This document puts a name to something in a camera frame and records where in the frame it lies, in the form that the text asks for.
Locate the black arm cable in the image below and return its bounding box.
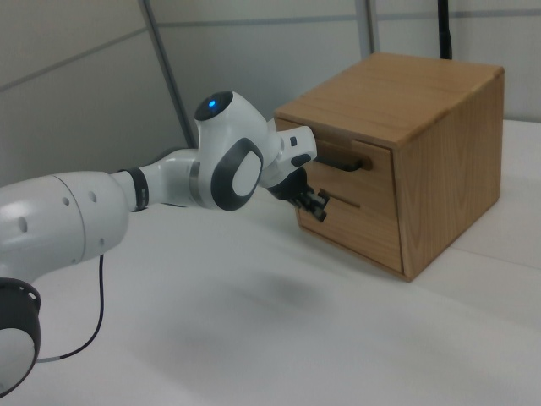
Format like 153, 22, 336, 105
36, 250, 107, 364

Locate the black pole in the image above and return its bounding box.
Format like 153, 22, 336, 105
436, 0, 454, 61

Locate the grey partition post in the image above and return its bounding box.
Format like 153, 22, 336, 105
141, 0, 200, 150
362, 0, 382, 57

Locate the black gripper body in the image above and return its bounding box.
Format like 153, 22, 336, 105
265, 167, 313, 207

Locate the wooden drawer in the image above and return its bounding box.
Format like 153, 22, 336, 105
274, 117, 403, 228

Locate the wooden cabinet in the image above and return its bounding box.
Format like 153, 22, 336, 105
273, 51, 506, 283

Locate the black drawer handle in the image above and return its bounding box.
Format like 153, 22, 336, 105
313, 154, 373, 173

